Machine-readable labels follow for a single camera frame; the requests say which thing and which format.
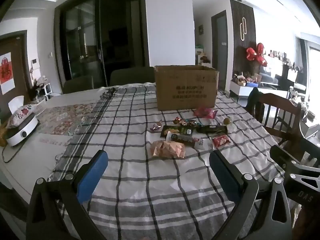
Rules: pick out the small red snack packet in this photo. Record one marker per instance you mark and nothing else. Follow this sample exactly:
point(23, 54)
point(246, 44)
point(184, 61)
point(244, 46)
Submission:
point(221, 140)

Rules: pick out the dark glass sliding door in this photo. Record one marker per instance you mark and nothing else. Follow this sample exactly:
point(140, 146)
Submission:
point(100, 37)

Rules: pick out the small white snack packet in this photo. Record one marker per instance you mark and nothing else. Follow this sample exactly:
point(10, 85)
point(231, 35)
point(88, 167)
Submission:
point(201, 143)

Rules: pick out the pink snack packet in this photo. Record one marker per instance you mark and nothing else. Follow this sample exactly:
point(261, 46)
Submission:
point(206, 112)

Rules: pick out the orange snack bag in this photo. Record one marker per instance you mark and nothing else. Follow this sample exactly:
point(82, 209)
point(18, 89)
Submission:
point(168, 149)

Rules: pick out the brown braised egg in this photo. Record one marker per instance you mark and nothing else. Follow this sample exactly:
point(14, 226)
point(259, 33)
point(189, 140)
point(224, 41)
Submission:
point(226, 121)

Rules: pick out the plaid tablecloth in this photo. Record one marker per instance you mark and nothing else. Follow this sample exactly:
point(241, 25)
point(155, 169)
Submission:
point(140, 180)

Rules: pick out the brown cardboard box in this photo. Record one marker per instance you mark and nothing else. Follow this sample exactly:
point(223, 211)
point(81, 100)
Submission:
point(185, 92)

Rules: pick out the red foil balloons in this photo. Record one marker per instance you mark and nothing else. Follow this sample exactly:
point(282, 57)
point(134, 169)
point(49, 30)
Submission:
point(252, 53)

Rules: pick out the cluster of candies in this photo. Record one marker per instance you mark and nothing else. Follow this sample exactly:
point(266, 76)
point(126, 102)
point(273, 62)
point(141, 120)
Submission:
point(186, 122)

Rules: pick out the brown wooden door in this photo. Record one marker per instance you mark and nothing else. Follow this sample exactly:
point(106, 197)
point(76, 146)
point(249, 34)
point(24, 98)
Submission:
point(21, 67)

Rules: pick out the grey hallway door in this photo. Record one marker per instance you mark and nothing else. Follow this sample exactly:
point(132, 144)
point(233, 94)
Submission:
point(221, 50)

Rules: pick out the brown wooden chair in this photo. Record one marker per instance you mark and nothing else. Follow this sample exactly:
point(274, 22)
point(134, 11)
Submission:
point(287, 110)

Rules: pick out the white wall intercom panel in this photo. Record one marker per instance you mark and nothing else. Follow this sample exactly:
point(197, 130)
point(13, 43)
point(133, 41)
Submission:
point(35, 64)

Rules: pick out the long dark green snack packet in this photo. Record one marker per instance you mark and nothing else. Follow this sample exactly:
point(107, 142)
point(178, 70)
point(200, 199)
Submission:
point(212, 129)

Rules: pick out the floral cloth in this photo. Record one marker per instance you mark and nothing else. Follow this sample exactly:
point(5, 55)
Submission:
point(65, 120)

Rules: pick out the dark brown snack packet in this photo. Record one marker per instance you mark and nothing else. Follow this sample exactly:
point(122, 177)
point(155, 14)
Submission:
point(183, 140)

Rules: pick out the purple candy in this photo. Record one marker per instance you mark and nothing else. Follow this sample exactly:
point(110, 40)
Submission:
point(155, 126)

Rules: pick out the green cloth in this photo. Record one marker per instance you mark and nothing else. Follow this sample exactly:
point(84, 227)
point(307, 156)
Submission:
point(252, 97)

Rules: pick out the floral pillow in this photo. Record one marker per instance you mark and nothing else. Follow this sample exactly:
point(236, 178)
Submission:
point(22, 112)

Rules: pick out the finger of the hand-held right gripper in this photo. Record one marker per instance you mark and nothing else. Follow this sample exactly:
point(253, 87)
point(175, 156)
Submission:
point(285, 156)

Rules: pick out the white hallway shelf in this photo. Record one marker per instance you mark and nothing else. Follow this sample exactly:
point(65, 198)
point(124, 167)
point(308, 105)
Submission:
point(201, 58)

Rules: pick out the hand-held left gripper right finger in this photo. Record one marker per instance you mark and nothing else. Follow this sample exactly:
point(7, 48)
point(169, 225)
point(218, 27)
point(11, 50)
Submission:
point(225, 177)

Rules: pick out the white tv cabinet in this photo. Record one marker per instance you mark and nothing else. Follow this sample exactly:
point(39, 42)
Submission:
point(243, 90)

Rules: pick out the red paper door poster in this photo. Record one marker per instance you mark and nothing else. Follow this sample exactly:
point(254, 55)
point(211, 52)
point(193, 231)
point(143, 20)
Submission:
point(6, 73)

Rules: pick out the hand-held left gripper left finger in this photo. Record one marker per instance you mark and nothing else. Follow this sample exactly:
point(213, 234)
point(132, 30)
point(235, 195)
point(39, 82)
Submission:
point(92, 177)

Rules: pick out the green and yellow snack packet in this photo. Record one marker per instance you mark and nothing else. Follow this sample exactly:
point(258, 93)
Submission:
point(176, 130)

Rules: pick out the dark upholstered chair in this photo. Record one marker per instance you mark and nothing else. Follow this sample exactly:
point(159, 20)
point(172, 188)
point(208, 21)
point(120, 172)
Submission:
point(77, 83)
point(132, 76)

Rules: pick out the gold wall ornament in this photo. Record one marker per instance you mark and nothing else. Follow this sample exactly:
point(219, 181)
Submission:
point(243, 28)

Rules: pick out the white low shelf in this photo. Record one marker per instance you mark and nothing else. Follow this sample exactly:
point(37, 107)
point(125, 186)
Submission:
point(46, 90)

